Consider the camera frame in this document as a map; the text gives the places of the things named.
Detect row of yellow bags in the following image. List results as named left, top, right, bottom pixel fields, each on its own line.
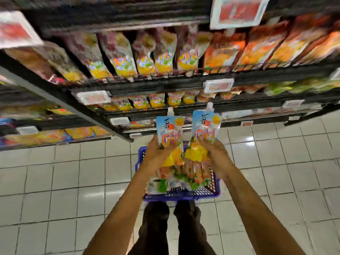
left=0, top=126, right=113, bottom=149

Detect row of small yellow pouches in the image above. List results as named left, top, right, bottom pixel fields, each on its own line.
left=98, top=91, right=214, bottom=113

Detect person's right hand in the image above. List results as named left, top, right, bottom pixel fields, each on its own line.
left=199, top=138, right=237, bottom=181

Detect person's left forearm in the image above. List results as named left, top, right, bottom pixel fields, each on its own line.
left=82, top=170, right=160, bottom=255

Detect person's dark trousers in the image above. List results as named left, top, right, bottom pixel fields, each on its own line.
left=128, top=200, right=217, bottom=255

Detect blue Cici pouch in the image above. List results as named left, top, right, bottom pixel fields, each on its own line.
left=155, top=107, right=186, bottom=168
left=184, top=102, right=222, bottom=163

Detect person's left hand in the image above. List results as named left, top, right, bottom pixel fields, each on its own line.
left=139, top=136, right=176, bottom=176

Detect row of small green pouches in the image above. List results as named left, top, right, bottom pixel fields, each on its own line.
left=263, top=76, right=340, bottom=98

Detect person's right forearm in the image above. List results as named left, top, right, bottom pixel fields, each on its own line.
left=218, top=172, right=306, bottom=255

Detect row of small multicolour pouches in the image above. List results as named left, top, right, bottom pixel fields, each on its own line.
left=5, top=26, right=214, bottom=86

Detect row of clear bags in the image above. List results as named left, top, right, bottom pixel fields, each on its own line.
left=126, top=117, right=171, bottom=130

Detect blue plastic shopping basket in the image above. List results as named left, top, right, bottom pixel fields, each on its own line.
left=135, top=146, right=222, bottom=203

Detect black metal store shelf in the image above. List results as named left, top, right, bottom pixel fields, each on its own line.
left=0, top=0, right=340, bottom=152

